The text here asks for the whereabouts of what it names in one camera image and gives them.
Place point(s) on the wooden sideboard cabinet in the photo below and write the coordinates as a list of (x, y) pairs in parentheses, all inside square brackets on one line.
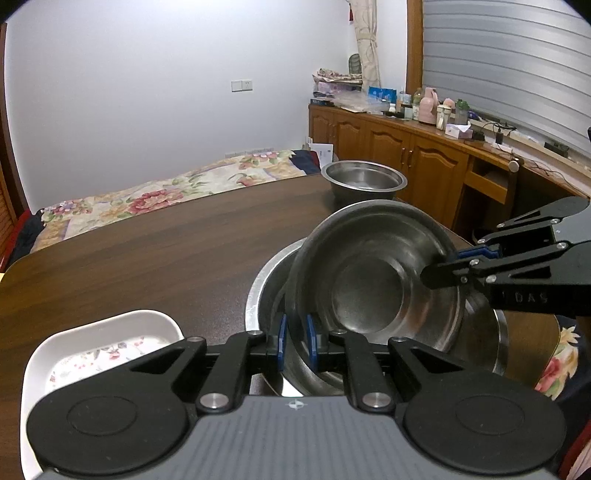
[(392, 143)]

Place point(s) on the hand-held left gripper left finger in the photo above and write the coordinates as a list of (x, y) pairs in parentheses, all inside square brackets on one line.
[(282, 344)]

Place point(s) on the large stainless steel bowl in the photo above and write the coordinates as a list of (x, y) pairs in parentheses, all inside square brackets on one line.
[(268, 295)]

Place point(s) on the white floral rectangular plate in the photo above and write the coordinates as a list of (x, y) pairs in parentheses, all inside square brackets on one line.
[(92, 332)]

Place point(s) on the white paper envelope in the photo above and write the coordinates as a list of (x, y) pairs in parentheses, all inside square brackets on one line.
[(322, 151)]

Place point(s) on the white wall switch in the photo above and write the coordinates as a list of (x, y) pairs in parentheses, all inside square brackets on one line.
[(242, 85)]

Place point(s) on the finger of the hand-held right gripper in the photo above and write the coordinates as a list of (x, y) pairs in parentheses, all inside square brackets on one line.
[(485, 253), (450, 274)]

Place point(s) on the medium stainless steel bowl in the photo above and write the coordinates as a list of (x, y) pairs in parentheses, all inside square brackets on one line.
[(369, 286)]

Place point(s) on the pink bottle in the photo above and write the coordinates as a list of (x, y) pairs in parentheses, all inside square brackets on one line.
[(428, 106)]

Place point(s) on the navy and red cloth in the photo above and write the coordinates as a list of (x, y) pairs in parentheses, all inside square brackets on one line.
[(305, 162)]

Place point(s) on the grey window blind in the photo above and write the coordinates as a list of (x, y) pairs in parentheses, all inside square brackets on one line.
[(498, 55)]

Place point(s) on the floral cushion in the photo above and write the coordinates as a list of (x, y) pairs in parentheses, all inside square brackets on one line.
[(561, 364)]

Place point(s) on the black charger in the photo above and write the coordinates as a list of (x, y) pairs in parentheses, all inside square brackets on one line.
[(500, 137)]

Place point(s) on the small stainless steel bowl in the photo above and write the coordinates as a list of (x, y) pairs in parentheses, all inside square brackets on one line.
[(360, 177)]

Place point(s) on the white bottle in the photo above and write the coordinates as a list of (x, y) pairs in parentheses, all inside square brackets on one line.
[(443, 117)]

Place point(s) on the floral bed blanket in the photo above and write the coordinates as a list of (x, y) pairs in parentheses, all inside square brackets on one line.
[(161, 194)]

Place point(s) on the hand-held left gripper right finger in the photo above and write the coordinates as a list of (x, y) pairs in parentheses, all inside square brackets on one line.
[(312, 344)]

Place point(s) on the pink tissue box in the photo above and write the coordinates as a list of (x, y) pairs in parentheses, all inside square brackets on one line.
[(458, 131)]

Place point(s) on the red and black cloth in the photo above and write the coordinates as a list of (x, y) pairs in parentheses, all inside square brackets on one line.
[(23, 240)]

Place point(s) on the dark chair post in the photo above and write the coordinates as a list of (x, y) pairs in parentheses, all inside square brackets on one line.
[(513, 184)]

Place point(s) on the blue box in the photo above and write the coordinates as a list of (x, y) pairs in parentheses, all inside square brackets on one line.
[(382, 94)]

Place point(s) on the clear plastic bags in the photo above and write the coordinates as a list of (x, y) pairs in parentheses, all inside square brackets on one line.
[(360, 104)]

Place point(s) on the floral curtain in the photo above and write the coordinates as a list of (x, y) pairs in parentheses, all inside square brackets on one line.
[(368, 46)]

